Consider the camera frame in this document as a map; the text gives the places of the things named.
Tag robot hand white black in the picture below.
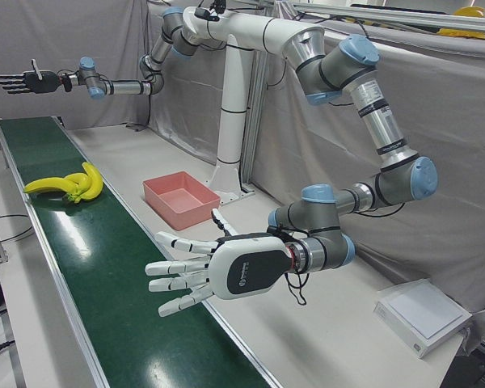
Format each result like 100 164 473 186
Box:
144 208 293 319
0 59 61 96

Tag yellow banana bunch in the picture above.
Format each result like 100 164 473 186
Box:
23 161 104 205

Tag pink plastic basket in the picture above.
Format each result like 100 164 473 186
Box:
141 171 221 232

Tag green conveyor belt aluminium rails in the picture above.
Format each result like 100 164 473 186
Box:
0 116 284 388

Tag white robot stand column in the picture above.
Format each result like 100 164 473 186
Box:
181 6 327 203

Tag white flat box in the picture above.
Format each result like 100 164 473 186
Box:
373 277 474 360

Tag grey backdrop cloth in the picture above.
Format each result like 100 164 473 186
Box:
0 0 485 365

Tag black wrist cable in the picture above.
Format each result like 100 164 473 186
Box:
283 230 309 306

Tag black camera on stand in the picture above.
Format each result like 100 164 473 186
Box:
193 0 227 22

